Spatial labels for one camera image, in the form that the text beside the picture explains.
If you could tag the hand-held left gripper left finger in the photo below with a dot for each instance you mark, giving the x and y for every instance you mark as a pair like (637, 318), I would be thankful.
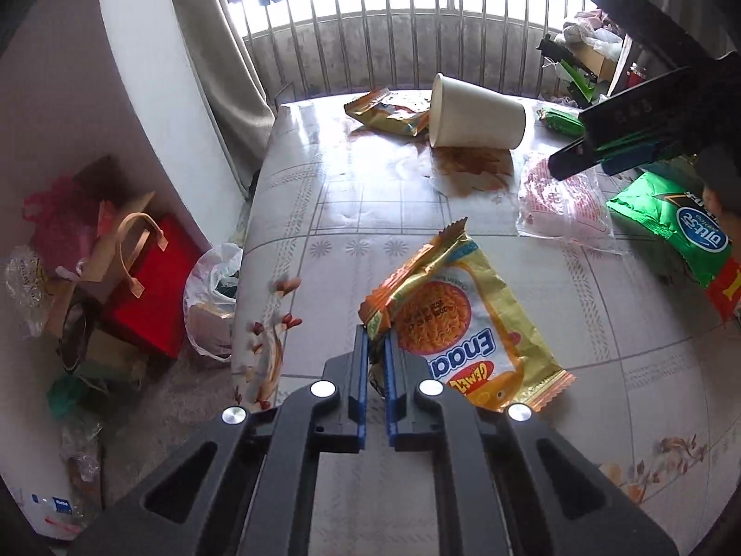
(362, 394)

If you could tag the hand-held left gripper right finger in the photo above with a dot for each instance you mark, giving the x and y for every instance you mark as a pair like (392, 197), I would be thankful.
(392, 394)

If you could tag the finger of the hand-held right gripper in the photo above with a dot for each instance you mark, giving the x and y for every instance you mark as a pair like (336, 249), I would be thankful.
(637, 110)
(631, 159)

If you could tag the green snack packet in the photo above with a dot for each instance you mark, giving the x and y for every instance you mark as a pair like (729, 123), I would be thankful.
(558, 119)

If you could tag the green and red chip bag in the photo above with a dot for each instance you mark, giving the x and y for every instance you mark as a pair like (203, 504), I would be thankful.
(683, 226)

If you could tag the yellow noodle snack packet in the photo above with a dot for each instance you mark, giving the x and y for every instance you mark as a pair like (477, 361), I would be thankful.
(463, 313)

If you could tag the red thermos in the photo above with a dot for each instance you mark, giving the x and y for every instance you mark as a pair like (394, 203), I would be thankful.
(635, 78)

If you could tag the pile of clothes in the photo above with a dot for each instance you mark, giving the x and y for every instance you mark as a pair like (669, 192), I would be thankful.
(584, 29)

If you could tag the black object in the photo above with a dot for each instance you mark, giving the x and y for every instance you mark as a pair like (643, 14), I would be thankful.
(553, 49)

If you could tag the white paper cup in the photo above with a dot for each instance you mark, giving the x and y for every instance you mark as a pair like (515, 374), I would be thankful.
(474, 113)

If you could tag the white plastic bag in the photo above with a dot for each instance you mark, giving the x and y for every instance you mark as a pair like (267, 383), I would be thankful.
(208, 278)

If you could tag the red gift bag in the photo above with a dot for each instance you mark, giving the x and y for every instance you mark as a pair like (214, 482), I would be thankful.
(156, 301)

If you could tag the small cardboard box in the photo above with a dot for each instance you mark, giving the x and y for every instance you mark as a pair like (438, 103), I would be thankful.
(113, 356)

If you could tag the metal balcony railing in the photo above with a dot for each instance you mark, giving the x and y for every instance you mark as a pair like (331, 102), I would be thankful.
(370, 14)

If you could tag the metal pot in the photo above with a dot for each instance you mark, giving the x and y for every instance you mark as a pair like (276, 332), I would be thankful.
(75, 336)

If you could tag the green plastic bag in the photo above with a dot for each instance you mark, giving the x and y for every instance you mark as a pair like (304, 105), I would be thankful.
(66, 397)

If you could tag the pink plastic bag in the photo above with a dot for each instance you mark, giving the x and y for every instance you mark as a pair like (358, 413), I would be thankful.
(63, 226)

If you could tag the crumpled clear plastic bag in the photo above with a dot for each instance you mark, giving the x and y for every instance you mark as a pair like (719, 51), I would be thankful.
(26, 289)

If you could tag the beige curtain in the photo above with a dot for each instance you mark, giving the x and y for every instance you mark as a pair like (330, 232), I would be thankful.
(214, 40)

